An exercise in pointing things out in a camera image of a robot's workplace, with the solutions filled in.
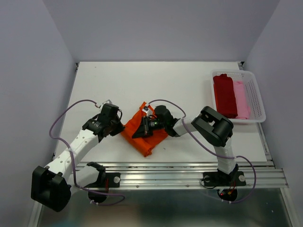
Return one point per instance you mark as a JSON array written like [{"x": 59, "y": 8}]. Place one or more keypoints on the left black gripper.
[{"x": 120, "y": 128}]

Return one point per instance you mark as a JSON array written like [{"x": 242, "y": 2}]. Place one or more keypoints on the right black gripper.
[{"x": 143, "y": 131}]

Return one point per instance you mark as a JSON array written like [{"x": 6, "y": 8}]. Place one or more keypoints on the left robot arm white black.
[{"x": 54, "y": 184}]

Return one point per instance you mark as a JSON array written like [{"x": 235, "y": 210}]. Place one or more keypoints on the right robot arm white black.
[{"x": 215, "y": 128}]

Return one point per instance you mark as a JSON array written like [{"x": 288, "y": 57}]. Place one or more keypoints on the dark red rolled t-shirt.
[{"x": 224, "y": 96}]

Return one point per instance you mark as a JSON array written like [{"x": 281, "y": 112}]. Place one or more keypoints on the pink rolled t-shirt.
[{"x": 243, "y": 109}]

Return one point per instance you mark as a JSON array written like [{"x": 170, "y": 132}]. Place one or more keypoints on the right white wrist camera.
[{"x": 147, "y": 111}]

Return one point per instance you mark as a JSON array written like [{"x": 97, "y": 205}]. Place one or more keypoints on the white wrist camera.
[
  {"x": 147, "y": 111},
  {"x": 100, "y": 104}
]

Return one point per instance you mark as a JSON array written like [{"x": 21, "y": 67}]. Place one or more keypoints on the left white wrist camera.
[{"x": 100, "y": 104}]

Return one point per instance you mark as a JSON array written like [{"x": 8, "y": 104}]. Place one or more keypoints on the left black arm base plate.
[{"x": 111, "y": 180}]

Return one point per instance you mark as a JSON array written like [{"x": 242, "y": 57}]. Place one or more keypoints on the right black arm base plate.
[{"x": 216, "y": 179}]

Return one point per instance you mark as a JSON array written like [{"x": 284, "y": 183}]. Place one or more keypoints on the aluminium mounting rail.
[{"x": 162, "y": 176}]

